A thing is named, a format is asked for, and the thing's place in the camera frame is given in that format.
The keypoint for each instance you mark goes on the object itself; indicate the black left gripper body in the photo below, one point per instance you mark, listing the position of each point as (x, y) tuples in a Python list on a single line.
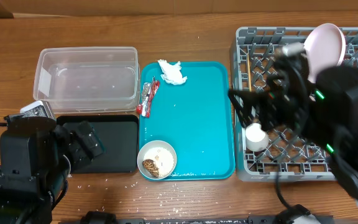
[(78, 152)]

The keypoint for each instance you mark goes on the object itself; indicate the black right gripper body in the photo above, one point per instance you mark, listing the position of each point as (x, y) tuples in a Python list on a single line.
[(265, 112)]

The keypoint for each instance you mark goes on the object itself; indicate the white cup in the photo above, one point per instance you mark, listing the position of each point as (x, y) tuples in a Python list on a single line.
[(256, 139)]

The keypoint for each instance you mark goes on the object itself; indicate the small pink bowl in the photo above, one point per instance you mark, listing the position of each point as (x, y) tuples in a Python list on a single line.
[(325, 48)]

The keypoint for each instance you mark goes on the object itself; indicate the wooden chopstick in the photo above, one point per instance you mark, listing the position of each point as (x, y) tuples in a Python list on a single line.
[(249, 77)]

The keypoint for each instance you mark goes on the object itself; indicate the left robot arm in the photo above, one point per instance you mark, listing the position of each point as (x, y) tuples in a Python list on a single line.
[(37, 155)]

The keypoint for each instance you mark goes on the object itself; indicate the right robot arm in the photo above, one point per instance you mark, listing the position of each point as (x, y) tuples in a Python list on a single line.
[(324, 112)]

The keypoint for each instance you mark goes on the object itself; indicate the grey dishwasher rack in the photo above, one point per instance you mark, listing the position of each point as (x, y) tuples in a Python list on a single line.
[(304, 160)]

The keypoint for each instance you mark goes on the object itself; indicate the black tray bin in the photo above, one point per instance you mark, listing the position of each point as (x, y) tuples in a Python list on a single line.
[(119, 135)]

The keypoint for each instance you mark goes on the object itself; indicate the teal serving tray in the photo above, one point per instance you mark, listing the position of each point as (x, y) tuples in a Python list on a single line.
[(194, 118)]

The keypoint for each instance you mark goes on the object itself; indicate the brown mushroom piece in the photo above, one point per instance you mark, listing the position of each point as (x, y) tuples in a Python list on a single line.
[(151, 167)]

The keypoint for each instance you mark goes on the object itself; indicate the grey bowl with rice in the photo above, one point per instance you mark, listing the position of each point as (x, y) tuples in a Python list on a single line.
[(164, 156)]

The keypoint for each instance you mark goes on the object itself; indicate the clear plastic bin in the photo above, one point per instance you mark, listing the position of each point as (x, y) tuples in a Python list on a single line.
[(88, 79)]

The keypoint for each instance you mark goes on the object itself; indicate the crumpled white napkin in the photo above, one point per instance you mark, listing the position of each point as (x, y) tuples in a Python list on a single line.
[(171, 72)]

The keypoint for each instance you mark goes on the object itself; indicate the red silver snack wrapper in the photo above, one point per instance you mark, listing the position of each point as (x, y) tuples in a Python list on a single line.
[(148, 92)]

